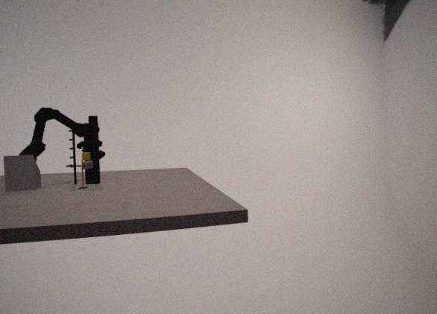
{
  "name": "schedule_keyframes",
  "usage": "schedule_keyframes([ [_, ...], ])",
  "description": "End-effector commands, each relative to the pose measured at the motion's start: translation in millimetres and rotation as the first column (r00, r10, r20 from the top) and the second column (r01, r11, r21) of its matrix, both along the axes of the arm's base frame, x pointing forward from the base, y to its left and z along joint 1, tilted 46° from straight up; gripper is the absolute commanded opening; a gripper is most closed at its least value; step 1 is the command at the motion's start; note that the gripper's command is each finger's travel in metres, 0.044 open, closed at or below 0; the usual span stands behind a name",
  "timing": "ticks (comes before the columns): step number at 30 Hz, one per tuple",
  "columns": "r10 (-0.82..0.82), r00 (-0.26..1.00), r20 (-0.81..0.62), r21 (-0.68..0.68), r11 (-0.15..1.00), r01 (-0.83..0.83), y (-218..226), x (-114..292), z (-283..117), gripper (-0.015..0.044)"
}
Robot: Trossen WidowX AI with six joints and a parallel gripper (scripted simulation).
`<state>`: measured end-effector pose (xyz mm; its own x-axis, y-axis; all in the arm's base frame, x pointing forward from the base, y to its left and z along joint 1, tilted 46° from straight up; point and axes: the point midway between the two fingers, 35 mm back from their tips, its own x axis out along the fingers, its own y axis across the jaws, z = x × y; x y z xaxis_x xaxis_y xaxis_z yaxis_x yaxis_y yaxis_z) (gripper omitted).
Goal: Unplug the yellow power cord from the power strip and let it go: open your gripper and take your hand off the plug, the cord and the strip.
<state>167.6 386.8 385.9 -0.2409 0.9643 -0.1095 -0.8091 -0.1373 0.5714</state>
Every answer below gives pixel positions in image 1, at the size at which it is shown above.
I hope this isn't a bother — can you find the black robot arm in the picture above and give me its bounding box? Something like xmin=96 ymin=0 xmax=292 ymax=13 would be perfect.
xmin=19 ymin=107 xmax=84 ymax=161

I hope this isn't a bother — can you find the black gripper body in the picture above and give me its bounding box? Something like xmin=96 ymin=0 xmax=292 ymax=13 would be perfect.
xmin=77 ymin=141 xmax=105 ymax=159

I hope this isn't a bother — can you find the black cord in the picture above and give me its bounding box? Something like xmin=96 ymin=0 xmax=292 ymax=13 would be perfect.
xmin=70 ymin=161 xmax=93 ymax=170

